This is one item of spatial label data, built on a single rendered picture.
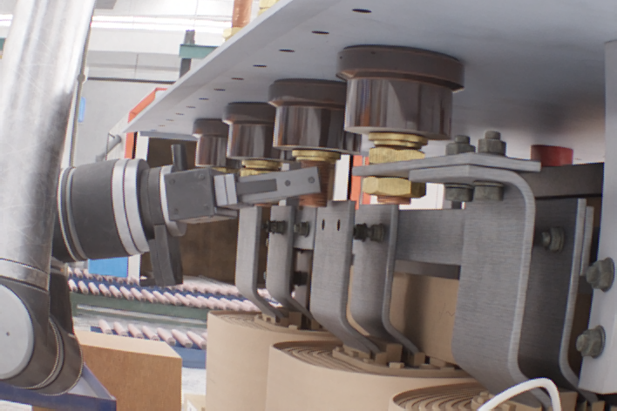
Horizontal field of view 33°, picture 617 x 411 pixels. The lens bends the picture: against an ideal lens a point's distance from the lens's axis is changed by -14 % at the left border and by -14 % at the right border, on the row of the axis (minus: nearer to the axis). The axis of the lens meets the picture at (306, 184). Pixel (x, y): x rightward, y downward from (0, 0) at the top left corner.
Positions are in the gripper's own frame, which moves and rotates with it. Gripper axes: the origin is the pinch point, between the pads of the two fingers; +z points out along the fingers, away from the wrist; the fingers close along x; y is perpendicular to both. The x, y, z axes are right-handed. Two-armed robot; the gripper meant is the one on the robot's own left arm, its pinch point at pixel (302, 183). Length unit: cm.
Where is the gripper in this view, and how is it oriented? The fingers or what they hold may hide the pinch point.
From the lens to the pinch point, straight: 124.0
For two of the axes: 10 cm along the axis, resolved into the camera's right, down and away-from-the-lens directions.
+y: -1.3, -9.9, 0.6
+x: 1.1, 0.5, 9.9
